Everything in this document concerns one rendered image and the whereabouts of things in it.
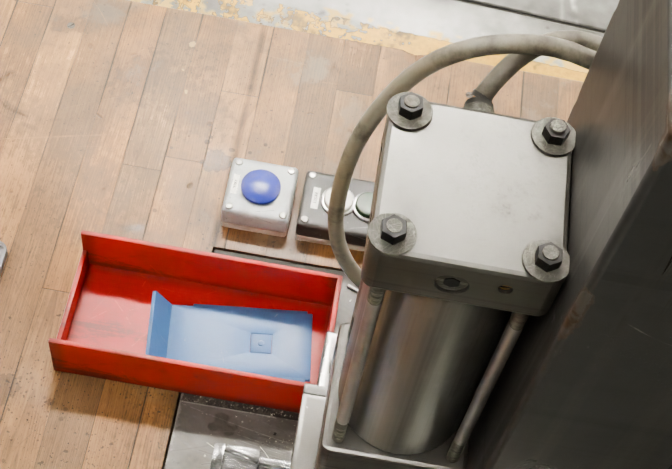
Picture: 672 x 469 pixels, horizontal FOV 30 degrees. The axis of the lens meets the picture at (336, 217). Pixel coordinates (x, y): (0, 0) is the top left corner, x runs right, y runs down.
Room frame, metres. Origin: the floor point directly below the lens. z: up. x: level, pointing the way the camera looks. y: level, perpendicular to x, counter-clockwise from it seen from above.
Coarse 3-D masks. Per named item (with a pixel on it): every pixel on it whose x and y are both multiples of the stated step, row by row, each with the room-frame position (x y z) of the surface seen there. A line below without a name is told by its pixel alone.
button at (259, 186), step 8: (248, 176) 0.70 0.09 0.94; (256, 176) 0.70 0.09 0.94; (264, 176) 0.70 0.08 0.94; (272, 176) 0.71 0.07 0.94; (248, 184) 0.69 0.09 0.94; (256, 184) 0.69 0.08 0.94; (264, 184) 0.69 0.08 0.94; (272, 184) 0.70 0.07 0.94; (280, 184) 0.70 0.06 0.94; (248, 192) 0.68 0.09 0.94; (256, 192) 0.68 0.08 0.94; (264, 192) 0.68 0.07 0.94; (272, 192) 0.69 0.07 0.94; (248, 200) 0.68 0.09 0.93; (256, 200) 0.67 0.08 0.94; (264, 200) 0.68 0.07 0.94; (272, 200) 0.68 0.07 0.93
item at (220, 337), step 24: (168, 312) 0.55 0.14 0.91; (192, 312) 0.55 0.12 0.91; (216, 312) 0.56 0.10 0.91; (240, 312) 0.56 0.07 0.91; (264, 312) 0.57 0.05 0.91; (168, 336) 0.52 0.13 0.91; (192, 336) 0.53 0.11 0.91; (216, 336) 0.53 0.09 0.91; (240, 336) 0.54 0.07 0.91; (288, 336) 0.55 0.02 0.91; (192, 360) 0.50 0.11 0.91; (216, 360) 0.51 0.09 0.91; (240, 360) 0.51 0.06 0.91; (264, 360) 0.52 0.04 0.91; (288, 360) 0.52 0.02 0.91
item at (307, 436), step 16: (336, 336) 0.44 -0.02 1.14; (320, 368) 0.41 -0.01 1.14; (320, 384) 0.39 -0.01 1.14; (304, 400) 0.36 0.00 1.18; (320, 400) 0.36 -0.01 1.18; (304, 416) 0.35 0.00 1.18; (320, 416) 0.35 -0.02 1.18; (304, 432) 0.34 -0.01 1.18; (304, 448) 0.33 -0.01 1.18; (304, 464) 0.32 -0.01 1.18
